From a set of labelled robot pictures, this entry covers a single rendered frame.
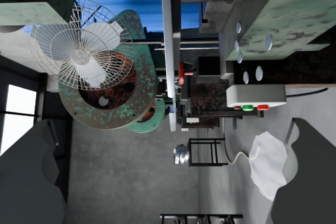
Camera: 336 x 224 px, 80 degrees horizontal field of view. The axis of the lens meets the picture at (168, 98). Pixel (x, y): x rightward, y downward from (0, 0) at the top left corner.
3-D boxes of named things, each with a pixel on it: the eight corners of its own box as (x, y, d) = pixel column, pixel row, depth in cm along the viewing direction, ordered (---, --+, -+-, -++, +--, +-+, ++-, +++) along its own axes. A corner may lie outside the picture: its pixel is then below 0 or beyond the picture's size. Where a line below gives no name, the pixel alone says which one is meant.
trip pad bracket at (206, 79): (263, 74, 58) (194, 75, 58) (251, 83, 67) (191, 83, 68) (262, 54, 59) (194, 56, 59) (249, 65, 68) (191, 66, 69)
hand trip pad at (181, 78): (203, 80, 62) (178, 80, 62) (201, 85, 68) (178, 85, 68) (203, 58, 63) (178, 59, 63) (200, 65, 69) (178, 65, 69)
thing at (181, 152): (228, 165, 292) (173, 165, 294) (221, 167, 334) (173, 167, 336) (225, 137, 307) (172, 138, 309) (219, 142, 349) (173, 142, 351)
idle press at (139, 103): (277, 131, 152) (50, 132, 157) (236, 128, 250) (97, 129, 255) (263, -51, 172) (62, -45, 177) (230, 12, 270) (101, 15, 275)
